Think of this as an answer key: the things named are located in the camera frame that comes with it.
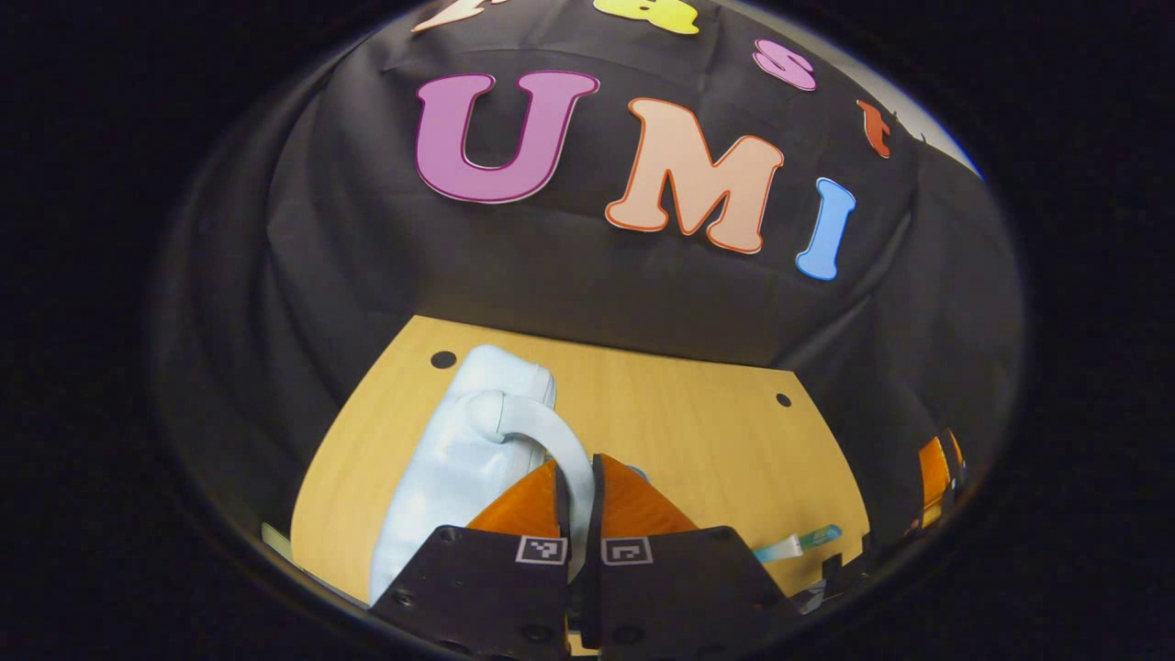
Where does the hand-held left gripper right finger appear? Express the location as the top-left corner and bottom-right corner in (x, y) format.
(581, 453), (801, 661)

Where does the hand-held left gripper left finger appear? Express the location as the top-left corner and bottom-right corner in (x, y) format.
(370, 457), (576, 661)

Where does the light blue suitcase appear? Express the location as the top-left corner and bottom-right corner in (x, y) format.
(369, 344), (598, 607)

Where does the white tube with teal cap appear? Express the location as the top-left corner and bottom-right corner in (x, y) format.
(753, 523), (843, 564)

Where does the black backdrop cloth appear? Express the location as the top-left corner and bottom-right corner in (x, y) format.
(151, 0), (1027, 588)

